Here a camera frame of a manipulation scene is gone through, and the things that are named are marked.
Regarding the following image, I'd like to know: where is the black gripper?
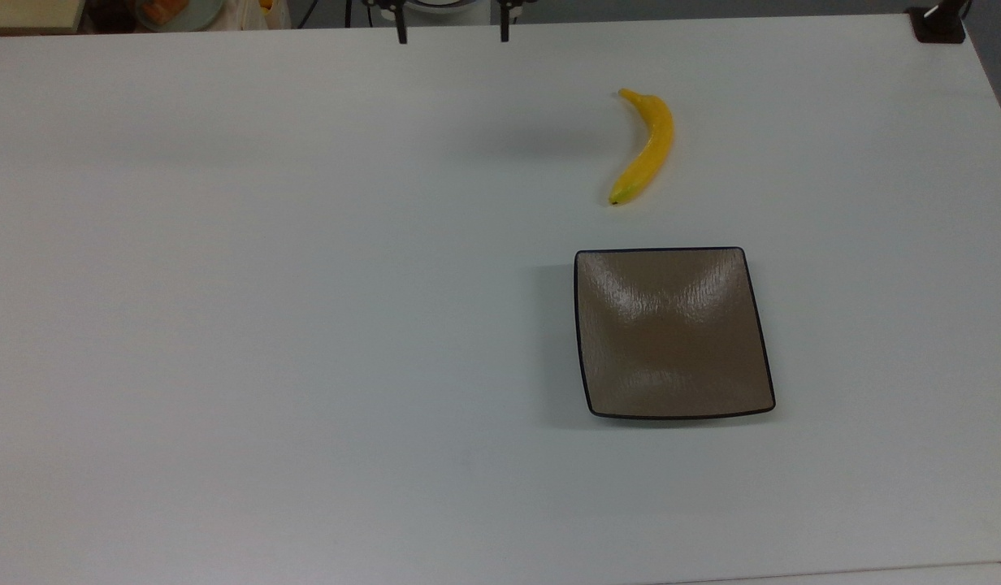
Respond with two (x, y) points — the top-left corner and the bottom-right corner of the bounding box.
(367, 0), (542, 46)

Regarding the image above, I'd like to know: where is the yellow banana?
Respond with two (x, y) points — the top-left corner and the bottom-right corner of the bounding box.
(607, 88), (676, 207)

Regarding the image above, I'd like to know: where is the square brown ceramic plate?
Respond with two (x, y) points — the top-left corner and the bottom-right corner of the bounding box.
(574, 246), (777, 422)

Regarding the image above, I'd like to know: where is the white plastic bag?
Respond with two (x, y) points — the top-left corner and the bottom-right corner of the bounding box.
(223, 0), (293, 32)

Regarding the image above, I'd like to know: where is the pale green bowl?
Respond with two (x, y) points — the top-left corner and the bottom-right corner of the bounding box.
(133, 0), (227, 33)

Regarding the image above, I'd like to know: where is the beige wooden board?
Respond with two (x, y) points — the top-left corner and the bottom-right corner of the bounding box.
(0, 0), (87, 36)

